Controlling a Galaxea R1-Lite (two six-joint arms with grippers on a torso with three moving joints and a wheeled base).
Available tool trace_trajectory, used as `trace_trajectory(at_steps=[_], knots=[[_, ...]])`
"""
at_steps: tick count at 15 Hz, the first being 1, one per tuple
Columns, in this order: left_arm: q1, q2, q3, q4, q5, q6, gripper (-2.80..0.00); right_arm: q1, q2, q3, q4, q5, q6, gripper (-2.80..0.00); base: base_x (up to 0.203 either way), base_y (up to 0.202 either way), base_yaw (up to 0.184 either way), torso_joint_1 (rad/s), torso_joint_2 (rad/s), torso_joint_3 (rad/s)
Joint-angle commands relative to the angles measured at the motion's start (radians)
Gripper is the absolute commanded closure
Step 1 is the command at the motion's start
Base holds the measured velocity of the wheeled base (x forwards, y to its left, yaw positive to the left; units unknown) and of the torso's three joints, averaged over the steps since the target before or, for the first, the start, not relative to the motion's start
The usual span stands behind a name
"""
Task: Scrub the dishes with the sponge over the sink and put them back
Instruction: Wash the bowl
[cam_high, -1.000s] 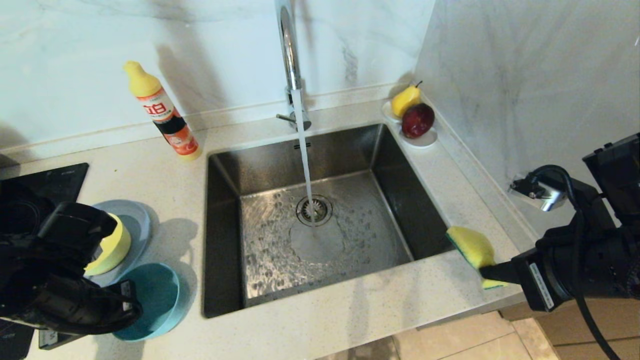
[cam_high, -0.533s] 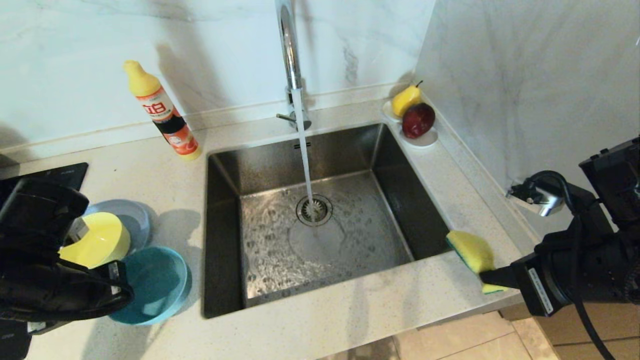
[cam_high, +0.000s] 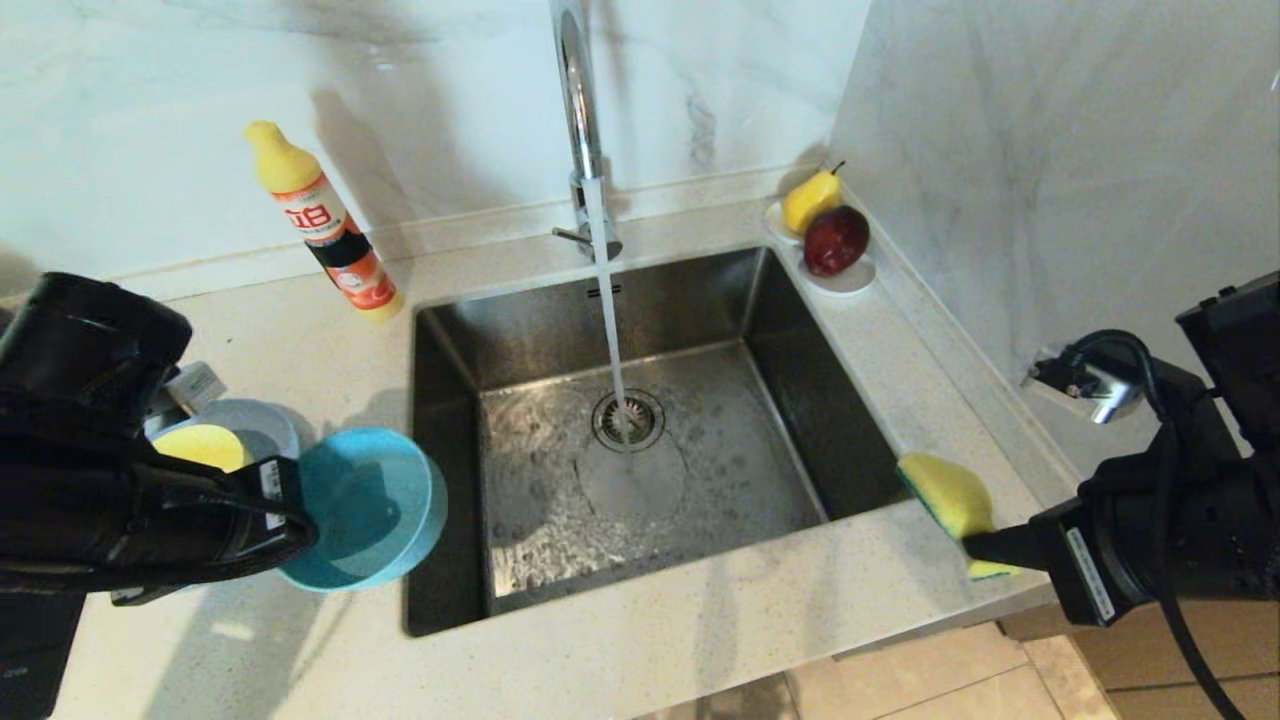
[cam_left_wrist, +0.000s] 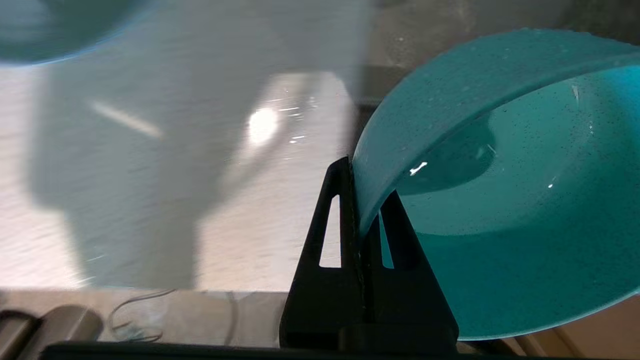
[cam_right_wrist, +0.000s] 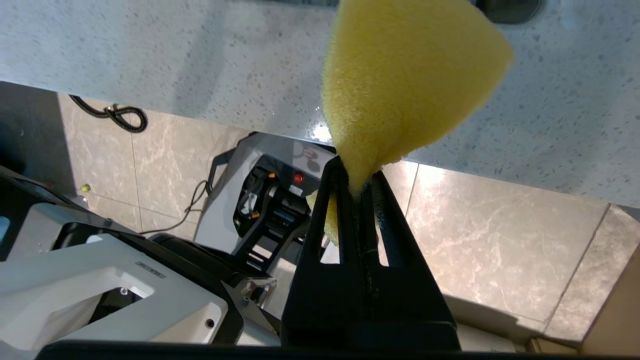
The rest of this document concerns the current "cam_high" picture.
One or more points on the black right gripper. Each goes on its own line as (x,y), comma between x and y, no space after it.
(1110,550)

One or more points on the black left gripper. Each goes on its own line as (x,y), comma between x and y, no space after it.
(200,530)

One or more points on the teal bowl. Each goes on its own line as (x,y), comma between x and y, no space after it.
(370,500)

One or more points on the yellow sponge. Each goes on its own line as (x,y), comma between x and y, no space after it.
(945,490)

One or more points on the orange dish soap bottle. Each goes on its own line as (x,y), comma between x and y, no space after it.
(320,225)

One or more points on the chrome faucet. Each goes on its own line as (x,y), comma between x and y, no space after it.
(578,100)

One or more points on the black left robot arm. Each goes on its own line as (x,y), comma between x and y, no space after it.
(80,350)

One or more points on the stainless steel sink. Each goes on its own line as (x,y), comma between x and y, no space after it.
(760,460)

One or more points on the metal sink drain strainer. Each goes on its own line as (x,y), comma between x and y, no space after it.
(648,420)

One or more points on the gray plate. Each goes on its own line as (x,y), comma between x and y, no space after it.
(265,420)

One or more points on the yellow-green bowl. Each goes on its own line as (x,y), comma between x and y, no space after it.
(205,447)

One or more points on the light wooden cabinet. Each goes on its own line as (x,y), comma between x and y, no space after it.
(1230,660)

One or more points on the small white fruit dish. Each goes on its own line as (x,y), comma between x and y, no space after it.
(850,283)

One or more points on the dark red apple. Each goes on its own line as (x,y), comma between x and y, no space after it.
(836,241)

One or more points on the running water stream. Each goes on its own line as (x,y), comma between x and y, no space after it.
(608,320)

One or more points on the yellow pear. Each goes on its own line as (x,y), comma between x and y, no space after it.
(808,200)

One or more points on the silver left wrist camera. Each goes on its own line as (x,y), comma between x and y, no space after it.
(195,385)

